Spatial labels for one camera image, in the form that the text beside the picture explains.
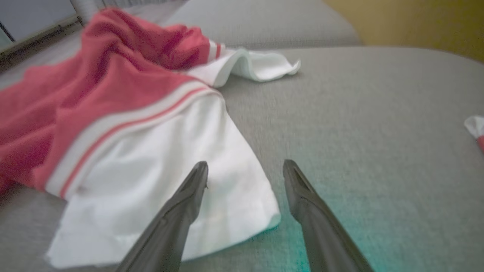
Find yellow sofa section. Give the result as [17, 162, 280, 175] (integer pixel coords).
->
[323, 0, 484, 63]

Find red shorts with white trim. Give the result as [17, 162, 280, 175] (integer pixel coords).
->
[464, 115, 484, 153]

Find glass sliding door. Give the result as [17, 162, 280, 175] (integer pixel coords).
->
[0, 0, 82, 61]

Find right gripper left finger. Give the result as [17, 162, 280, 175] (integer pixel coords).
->
[115, 161, 209, 272]

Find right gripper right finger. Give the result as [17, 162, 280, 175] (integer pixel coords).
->
[282, 159, 375, 272]

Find red and white jersey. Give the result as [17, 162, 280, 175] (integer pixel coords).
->
[0, 7, 302, 270]

